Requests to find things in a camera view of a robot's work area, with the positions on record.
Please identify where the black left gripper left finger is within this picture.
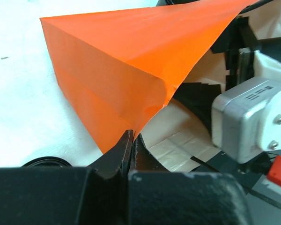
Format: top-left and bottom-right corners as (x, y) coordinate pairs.
(0, 130), (133, 225)

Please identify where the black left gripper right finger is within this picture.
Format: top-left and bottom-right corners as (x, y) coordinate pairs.
(128, 137), (253, 225)

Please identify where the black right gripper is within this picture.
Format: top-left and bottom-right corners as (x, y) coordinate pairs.
(175, 17), (281, 132)

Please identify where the orange paper bag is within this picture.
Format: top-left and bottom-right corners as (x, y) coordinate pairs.
(40, 0), (253, 153)

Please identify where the stack of black lids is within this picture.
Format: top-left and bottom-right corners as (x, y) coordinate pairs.
(22, 156), (72, 167)

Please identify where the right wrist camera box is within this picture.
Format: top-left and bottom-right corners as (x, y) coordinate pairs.
(212, 50), (281, 164)

